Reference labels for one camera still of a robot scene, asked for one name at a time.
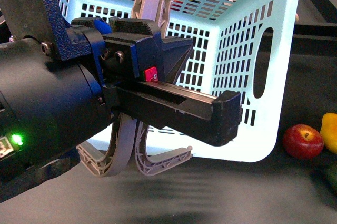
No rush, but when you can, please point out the yellow mango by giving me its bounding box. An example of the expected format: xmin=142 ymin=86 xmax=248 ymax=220
xmin=320 ymin=113 xmax=336 ymax=154

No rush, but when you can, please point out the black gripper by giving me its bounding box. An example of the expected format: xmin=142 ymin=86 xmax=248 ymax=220
xmin=71 ymin=17 xmax=241 ymax=178

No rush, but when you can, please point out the red apple on table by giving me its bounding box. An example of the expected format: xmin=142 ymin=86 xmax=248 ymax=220
xmin=282 ymin=124 xmax=324 ymax=160

